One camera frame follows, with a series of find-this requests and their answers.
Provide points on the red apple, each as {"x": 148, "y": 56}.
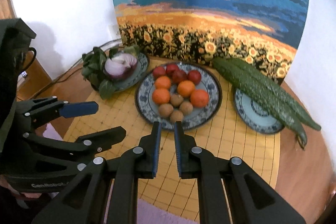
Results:
{"x": 194, "y": 76}
{"x": 179, "y": 76}
{"x": 171, "y": 68}
{"x": 158, "y": 72}

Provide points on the small plate under cucumbers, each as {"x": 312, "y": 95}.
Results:
{"x": 253, "y": 115}

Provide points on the sunflower field painting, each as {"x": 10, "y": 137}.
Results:
{"x": 263, "y": 33}

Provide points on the front dark green cucumber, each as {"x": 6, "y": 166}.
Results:
{"x": 265, "y": 98}

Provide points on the orange tangerine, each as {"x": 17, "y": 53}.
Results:
{"x": 185, "y": 88}

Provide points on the rear dark green cucumber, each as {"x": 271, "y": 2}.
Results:
{"x": 278, "y": 91}

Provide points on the dark green cucumber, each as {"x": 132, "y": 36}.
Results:
{"x": 278, "y": 91}
{"x": 265, "y": 98}

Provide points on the large front orange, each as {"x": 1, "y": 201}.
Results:
{"x": 161, "y": 96}

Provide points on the purple fluffy towel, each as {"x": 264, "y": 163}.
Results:
{"x": 147, "y": 213}

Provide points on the halved red onion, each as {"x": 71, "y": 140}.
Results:
{"x": 121, "y": 66}

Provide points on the lone brown kiwi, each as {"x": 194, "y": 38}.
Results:
{"x": 176, "y": 116}

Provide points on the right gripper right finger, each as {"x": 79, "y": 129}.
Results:
{"x": 229, "y": 191}

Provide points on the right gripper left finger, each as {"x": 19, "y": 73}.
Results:
{"x": 155, "y": 150}

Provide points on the person left hand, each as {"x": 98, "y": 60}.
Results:
{"x": 6, "y": 185}

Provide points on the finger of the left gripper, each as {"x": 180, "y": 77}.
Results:
{"x": 32, "y": 114}
{"x": 99, "y": 138}

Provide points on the green leafy bok choy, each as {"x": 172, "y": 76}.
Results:
{"x": 92, "y": 58}

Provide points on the yellow go board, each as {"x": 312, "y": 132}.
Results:
{"x": 167, "y": 198}

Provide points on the small plate under onion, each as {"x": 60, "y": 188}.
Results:
{"x": 98, "y": 78}

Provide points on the small tangerine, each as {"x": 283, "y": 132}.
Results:
{"x": 163, "y": 82}

